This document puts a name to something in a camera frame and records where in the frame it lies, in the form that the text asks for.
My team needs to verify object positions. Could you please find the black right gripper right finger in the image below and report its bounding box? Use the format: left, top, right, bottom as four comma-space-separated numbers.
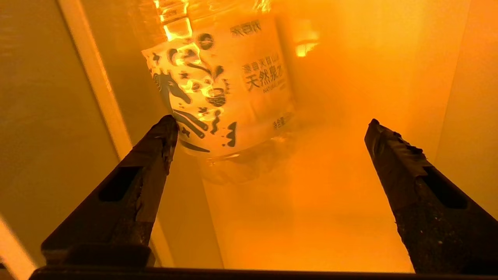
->
364, 119, 498, 275

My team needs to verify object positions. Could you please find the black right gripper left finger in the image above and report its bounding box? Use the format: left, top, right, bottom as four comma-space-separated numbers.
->
41, 114, 179, 269

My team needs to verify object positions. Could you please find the white cabinet drawer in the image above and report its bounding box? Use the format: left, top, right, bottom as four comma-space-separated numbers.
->
0, 0, 498, 273

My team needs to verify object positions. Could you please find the clear grey-capped water bottle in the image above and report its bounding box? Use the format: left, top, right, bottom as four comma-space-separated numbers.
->
128, 0, 323, 186

